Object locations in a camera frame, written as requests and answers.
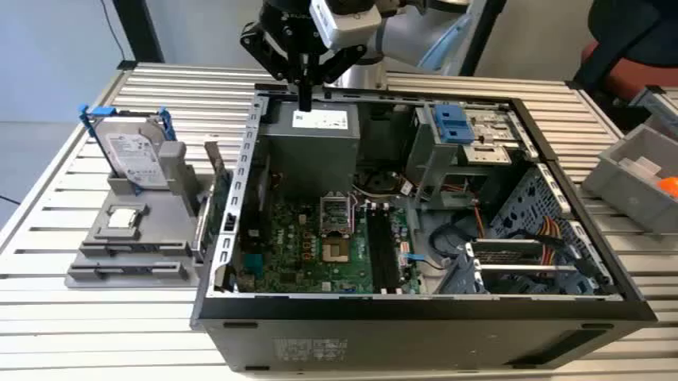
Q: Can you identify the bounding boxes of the blue plastic drive latch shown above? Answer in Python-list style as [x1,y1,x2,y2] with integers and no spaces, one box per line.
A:
[431,103,474,145]

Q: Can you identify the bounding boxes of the white block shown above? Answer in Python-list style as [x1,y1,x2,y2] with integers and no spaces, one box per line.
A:
[617,156,663,176]

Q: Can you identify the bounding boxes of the hard disk in blue carrier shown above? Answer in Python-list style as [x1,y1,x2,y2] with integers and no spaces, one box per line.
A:
[77,103,178,196]

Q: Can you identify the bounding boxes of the thick black cable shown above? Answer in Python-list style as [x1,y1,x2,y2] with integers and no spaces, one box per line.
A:
[427,220,480,273]

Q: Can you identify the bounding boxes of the green graphics card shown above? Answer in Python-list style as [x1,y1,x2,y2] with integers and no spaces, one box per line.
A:
[192,139,235,264]

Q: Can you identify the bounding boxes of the black PC case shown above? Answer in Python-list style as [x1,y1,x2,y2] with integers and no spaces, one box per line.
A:
[188,82,659,373]

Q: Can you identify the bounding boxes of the flat orange yellow wire bundle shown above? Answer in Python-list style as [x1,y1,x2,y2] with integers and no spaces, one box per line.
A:
[533,219,563,266]

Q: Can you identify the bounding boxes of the grey parts rack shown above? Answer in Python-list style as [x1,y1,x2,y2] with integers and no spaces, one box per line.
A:
[64,138,214,290]

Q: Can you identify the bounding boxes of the grey power supply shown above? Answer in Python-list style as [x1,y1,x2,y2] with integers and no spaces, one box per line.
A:
[258,101,362,202]

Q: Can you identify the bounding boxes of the grey metal drive cage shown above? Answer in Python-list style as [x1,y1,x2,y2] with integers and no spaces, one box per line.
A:
[407,101,537,210]

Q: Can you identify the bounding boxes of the silver CPU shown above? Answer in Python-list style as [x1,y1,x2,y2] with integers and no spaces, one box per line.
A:
[105,208,140,230]

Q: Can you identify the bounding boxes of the CPU socket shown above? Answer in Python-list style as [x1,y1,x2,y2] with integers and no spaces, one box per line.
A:
[320,233,355,266]

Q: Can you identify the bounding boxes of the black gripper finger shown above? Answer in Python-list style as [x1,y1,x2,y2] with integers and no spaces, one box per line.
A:
[308,44,368,112]
[239,21,311,112]

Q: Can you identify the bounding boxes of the black rear port block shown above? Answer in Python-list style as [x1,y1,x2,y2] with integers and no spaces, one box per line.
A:
[239,201,270,256]

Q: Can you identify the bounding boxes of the black CPU cooler fan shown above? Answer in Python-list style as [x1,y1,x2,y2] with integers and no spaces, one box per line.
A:
[352,167,414,196]

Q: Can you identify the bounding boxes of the thin orange power wires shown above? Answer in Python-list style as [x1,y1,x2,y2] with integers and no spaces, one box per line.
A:
[472,199,487,240]

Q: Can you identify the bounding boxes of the black RAM slot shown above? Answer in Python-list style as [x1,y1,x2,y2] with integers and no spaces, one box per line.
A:
[367,204,383,294]
[372,204,390,294]
[380,204,398,294]

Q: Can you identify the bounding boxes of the grey storage tray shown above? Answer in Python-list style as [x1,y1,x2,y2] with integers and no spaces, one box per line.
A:
[629,85,678,138]

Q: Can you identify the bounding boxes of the grey plastic bin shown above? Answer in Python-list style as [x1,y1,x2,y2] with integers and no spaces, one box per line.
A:
[582,123,678,236]

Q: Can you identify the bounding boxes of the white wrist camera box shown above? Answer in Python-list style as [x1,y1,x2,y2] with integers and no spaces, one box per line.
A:
[308,0,383,52]

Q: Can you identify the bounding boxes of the black frame post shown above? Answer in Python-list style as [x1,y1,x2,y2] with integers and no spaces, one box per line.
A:
[125,0,167,64]
[459,0,507,77]

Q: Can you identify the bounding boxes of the metal socket cover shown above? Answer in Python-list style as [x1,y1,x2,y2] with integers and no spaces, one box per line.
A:
[319,193,356,236]

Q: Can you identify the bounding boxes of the grey metal disk bay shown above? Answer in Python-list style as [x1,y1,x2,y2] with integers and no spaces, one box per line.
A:
[436,237,605,295]

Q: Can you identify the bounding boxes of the red and black office chair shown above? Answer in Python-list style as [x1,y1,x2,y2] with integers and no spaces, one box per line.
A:
[573,0,678,105]

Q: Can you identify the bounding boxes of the green motherboard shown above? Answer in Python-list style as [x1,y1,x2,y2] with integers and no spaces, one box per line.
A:
[236,197,426,295]

